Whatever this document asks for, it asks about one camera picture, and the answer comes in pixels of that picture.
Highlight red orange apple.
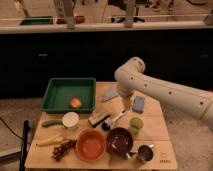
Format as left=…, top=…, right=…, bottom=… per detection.
left=69, top=97, right=82, bottom=109

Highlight yellow banana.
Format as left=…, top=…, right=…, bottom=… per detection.
left=36, top=136, right=64, bottom=147

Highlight grey towel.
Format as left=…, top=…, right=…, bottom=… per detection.
left=102, top=88, right=118, bottom=102

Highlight blue sponge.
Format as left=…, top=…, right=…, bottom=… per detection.
left=132, top=96, right=144, bottom=113

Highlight green plastic tray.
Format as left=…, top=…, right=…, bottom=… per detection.
left=40, top=78, right=96, bottom=114

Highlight white plastic cup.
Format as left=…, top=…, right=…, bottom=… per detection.
left=62, top=112, right=79, bottom=130

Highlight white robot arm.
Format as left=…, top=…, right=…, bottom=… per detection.
left=114, top=57, right=213, bottom=130

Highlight green cucumber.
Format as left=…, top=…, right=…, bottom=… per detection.
left=41, top=120, right=62, bottom=128

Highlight black white dish brush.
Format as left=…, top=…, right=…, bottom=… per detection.
left=101, top=109, right=128, bottom=132

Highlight dark grape bunch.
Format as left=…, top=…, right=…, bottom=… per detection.
left=52, top=140, right=76, bottom=162

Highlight orange bowl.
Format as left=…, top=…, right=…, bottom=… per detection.
left=76, top=129, right=106, bottom=162

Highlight distant green tray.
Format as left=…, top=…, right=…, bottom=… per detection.
left=20, top=16, right=53, bottom=25

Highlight black stand pole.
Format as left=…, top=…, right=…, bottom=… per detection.
left=19, top=120, right=30, bottom=171

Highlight purple bowl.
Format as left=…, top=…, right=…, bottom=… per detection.
left=106, top=127, right=133, bottom=155

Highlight wooden block eraser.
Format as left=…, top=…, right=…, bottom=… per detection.
left=88, top=113, right=109, bottom=128

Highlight silver measuring cup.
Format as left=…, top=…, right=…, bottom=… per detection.
left=125, top=144, right=154, bottom=162

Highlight green cup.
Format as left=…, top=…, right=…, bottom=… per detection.
left=129, top=117, right=143, bottom=134

